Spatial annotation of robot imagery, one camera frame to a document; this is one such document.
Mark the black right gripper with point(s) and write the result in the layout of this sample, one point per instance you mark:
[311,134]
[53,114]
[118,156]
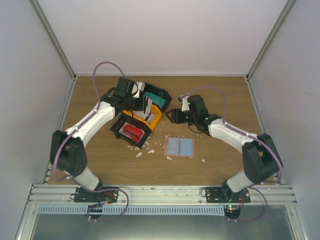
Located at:
[176,118]

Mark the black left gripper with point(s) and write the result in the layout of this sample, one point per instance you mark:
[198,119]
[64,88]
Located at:
[138,109]

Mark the yellow bin with white cards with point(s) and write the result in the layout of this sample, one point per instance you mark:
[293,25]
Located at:
[154,109]

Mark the black bin with red cards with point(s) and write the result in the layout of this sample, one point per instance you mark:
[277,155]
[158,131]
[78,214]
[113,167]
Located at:
[126,119]

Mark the black bin with teal cards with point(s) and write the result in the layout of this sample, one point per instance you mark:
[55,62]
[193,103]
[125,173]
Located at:
[160,92]

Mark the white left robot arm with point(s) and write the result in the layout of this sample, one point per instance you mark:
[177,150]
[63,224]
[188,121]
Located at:
[68,155]

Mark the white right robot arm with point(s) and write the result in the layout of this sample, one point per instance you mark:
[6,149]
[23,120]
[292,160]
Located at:
[259,155]

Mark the stack of teal cards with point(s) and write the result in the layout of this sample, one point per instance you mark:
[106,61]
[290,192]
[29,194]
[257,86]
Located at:
[157,100]

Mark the stack of white cards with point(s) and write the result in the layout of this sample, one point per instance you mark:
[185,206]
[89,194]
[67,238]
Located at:
[149,118]

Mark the stack of red-white cards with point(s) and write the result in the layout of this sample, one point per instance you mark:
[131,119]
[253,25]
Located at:
[132,132]

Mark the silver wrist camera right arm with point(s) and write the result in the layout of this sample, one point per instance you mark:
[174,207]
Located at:
[183,99]

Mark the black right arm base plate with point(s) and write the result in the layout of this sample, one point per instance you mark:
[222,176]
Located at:
[217,194]

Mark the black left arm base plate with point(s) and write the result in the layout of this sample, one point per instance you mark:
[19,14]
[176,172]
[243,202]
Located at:
[108,195]

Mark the grey slotted cable duct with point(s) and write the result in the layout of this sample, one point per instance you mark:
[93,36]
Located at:
[190,210]

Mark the aluminium front rail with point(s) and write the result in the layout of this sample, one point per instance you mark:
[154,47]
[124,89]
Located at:
[164,195]

